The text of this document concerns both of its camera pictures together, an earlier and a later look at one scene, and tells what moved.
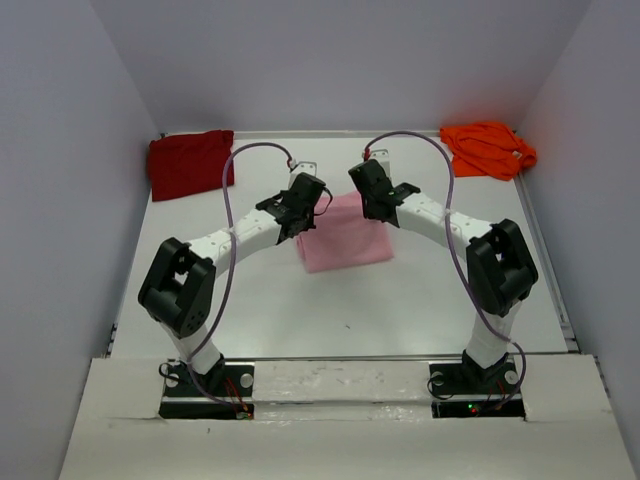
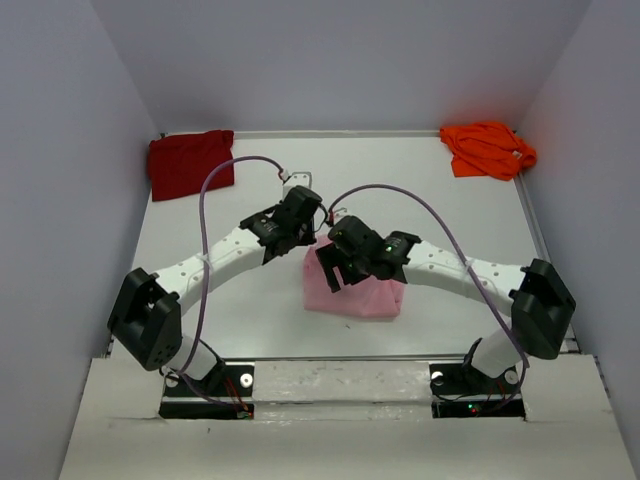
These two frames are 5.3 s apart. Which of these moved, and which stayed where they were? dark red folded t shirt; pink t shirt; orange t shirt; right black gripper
Moved: pink t shirt; right black gripper
Stayed: dark red folded t shirt; orange t shirt
